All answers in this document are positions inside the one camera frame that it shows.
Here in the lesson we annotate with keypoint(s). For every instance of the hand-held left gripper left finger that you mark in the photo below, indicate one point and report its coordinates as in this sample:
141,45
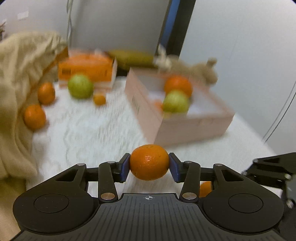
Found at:
124,166

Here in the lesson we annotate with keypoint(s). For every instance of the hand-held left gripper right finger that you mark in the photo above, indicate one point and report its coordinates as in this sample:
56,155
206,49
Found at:
174,166

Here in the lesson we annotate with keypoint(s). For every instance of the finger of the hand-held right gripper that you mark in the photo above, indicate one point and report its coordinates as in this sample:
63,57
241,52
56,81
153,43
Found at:
266,177
277,162

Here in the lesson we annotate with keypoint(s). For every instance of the pink cardboard box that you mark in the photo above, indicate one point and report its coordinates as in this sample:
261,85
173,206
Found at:
192,132

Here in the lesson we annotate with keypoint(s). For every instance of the green guava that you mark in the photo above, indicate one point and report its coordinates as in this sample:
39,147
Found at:
175,103
80,86

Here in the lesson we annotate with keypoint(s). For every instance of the large orange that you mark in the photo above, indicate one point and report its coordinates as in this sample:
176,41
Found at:
178,84

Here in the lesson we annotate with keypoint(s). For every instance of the white lace tablecloth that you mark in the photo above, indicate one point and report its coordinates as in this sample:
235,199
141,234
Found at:
92,139

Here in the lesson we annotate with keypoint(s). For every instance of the brown plush toy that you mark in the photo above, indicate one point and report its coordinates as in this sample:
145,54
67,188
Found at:
203,71

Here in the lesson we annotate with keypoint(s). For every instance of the orange tissue box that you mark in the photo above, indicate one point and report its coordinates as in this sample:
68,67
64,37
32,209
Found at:
85,67

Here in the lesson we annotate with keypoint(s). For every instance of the orange bed sheet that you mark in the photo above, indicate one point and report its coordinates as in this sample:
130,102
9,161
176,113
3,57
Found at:
61,54

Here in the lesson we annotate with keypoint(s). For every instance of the black panel with blue edge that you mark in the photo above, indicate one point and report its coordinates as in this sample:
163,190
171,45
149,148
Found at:
175,23

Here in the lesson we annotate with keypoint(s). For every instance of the beige fleece blanket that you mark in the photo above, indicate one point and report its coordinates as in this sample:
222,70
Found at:
18,69

